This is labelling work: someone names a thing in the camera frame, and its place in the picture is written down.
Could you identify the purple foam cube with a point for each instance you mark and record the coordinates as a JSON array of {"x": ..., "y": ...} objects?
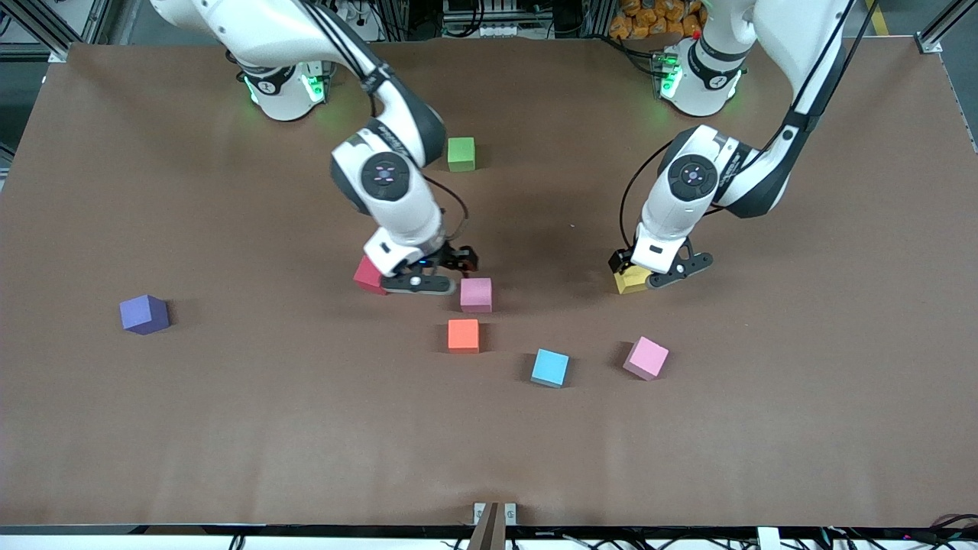
[{"x": 144, "y": 313}]

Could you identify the red foam cube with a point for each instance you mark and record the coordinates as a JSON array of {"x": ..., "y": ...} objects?
[{"x": 367, "y": 279}]

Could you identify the silver metal bracket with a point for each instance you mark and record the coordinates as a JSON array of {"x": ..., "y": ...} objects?
[{"x": 512, "y": 513}]

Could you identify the white power strip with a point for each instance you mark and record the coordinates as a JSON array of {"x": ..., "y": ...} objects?
[{"x": 481, "y": 32}]

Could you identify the green foam cube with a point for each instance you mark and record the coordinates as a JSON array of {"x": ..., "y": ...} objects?
[{"x": 461, "y": 153}]

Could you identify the light blue foam cube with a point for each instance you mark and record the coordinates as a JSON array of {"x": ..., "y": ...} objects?
[{"x": 550, "y": 367}]

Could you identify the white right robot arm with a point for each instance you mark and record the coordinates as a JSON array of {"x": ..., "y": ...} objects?
[{"x": 397, "y": 206}]

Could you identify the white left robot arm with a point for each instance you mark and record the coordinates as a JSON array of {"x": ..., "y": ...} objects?
[{"x": 680, "y": 206}]

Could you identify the brown pole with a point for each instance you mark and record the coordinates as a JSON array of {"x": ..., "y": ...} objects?
[{"x": 489, "y": 531}]

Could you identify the yellow foam cube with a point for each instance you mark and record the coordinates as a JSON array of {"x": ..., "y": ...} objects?
[{"x": 630, "y": 281}]

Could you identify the orange foam cube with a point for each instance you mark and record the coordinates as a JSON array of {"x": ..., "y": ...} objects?
[{"x": 463, "y": 334}]

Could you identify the orange bags pile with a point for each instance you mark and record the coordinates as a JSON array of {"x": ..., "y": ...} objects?
[{"x": 649, "y": 19}]

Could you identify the pink foam cube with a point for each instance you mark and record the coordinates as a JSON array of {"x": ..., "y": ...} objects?
[
  {"x": 476, "y": 294},
  {"x": 647, "y": 357}
]

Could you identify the aluminium frame profile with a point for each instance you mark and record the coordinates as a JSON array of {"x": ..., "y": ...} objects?
[
  {"x": 947, "y": 23},
  {"x": 46, "y": 27}
]

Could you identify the brown table cover sheet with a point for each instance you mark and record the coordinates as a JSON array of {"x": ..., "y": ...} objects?
[{"x": 229, "y": 428}]

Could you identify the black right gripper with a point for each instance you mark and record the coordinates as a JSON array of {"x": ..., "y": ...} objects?
[{"x": 451, "y": 260}]

